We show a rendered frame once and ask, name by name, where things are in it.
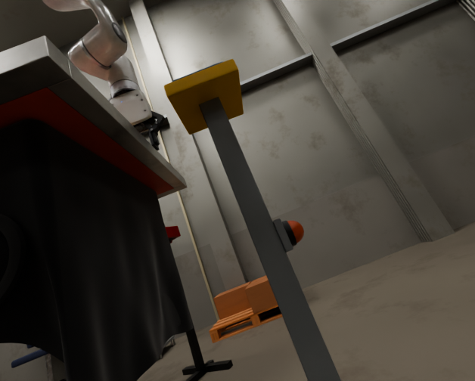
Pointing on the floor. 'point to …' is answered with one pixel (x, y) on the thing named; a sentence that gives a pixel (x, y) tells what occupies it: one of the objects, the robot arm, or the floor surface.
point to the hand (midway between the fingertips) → (141, 147)
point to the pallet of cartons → (243, 308)
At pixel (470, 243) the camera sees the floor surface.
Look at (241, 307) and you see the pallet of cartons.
